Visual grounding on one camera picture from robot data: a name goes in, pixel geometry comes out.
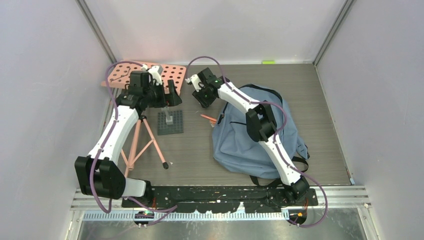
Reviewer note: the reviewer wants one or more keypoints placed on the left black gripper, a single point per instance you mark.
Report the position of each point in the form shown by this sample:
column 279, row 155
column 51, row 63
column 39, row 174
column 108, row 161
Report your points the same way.
column 171, row 99

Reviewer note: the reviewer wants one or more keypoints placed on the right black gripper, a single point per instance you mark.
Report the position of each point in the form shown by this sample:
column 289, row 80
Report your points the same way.
column 203, row 103

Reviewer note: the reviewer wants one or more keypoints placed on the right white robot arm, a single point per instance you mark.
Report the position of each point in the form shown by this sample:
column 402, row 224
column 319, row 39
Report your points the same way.
column 254, row 133

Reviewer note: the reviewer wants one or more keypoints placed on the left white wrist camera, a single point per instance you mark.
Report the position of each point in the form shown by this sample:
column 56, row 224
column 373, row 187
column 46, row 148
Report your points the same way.
column 156, row 74

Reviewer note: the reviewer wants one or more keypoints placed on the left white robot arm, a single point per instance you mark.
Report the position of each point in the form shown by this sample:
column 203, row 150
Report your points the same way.
column 98, row 172

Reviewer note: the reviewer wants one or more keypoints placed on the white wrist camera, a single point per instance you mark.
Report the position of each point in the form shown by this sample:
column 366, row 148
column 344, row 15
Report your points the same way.
column 156, row 74
column 195, row 81

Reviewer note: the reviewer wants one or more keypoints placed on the green tape piece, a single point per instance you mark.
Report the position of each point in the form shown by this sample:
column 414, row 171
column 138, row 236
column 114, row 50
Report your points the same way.
column 268, row 62

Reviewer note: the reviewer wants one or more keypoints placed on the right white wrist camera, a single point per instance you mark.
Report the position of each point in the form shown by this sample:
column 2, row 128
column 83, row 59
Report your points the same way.
column 195, row 81

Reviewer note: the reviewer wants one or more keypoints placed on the blue student backpack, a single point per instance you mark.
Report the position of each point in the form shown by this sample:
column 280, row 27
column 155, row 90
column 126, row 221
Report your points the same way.
column 235, row 150

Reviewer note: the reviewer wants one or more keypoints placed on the white ribbed cable duct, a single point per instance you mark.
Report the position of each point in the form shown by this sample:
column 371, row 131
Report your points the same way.
column 134, row 215

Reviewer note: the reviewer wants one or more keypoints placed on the grey lego baseplate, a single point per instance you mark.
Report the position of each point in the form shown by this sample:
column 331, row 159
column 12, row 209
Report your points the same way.
column 171, row 122

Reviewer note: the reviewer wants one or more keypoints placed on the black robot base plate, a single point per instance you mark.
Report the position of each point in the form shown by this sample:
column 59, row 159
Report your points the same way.
column 220, row 199

